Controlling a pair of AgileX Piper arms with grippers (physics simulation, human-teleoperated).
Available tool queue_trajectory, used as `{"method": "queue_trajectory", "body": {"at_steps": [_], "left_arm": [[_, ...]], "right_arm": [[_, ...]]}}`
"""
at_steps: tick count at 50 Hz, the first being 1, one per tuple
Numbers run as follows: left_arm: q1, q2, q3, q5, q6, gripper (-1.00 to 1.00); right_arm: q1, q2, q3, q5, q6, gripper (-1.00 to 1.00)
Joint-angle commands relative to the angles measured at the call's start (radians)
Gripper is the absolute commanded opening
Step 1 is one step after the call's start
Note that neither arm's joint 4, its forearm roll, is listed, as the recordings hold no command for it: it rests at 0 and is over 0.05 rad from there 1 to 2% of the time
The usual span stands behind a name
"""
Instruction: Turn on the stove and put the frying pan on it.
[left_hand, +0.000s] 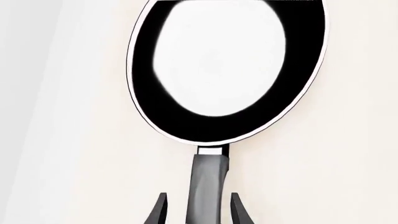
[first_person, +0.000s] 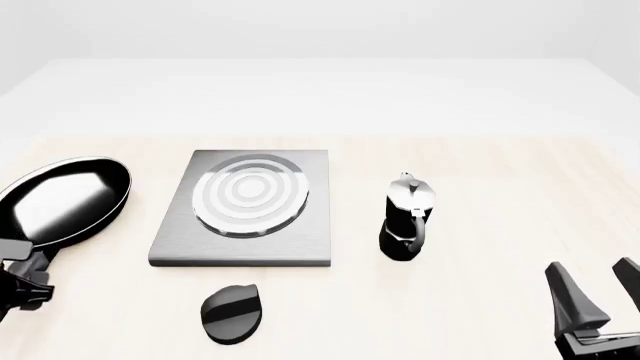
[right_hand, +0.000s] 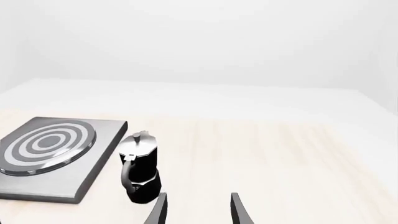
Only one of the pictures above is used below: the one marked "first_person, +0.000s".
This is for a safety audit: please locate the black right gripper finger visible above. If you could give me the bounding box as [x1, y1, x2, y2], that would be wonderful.
[611, 256, 640, 313]
[544, 261, 612, 336]

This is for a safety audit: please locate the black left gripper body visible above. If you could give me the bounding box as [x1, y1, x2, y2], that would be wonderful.
[0, 270, 56, 324]

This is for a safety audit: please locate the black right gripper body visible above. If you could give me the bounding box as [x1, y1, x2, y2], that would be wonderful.
[553, 322, 640, 360]

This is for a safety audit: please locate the black frying pan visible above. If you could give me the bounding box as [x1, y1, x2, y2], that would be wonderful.
[0, 155, 134, 278]

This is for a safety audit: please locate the round black stove knob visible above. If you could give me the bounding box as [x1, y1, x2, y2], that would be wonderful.
[200, 283, 263, 346]

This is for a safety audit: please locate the grey flat stove plate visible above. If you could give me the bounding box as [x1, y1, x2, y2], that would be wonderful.
[148, 149, 333, 269]

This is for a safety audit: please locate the small flat plate on stalk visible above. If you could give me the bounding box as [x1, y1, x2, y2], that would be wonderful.
[0, 238, 35, 273]

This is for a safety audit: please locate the black moka pot silver lid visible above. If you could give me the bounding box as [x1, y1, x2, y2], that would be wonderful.
[378, 171, 438, 263]

